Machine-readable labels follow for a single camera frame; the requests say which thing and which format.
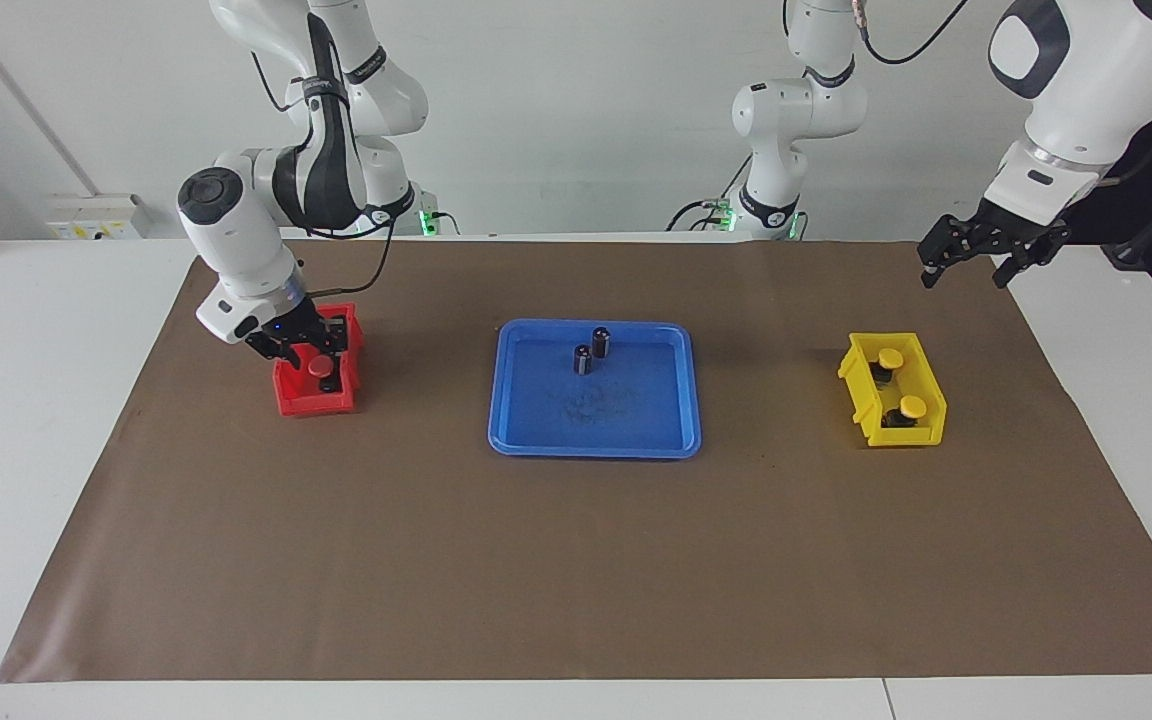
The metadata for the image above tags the black sleeved right arm cable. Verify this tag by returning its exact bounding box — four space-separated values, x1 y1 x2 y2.
251 10 399 296

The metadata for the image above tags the blue plastic tray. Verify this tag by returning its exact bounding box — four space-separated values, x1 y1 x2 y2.
488 319 703 460

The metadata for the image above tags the red plastic bin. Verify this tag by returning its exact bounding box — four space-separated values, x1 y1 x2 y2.
272 303 368 418

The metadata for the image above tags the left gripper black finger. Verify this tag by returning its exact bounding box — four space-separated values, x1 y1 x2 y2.
918 218 983 291
993 227 1073 291

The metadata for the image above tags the white wall socket box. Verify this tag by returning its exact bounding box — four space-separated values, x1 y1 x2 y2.
44 194 149 241

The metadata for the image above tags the yellow plastic bin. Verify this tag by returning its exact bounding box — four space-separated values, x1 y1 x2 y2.
837 332 948 448

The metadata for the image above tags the brown paper table mat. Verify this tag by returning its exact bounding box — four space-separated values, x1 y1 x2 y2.
0 238 1152 684

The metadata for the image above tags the black sleeved left arm cable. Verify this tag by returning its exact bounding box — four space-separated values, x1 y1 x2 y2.
856 0 972 68

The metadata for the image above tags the black sleeved arm cable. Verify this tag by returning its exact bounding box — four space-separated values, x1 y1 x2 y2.
251 10 399 296
856 0 972 68

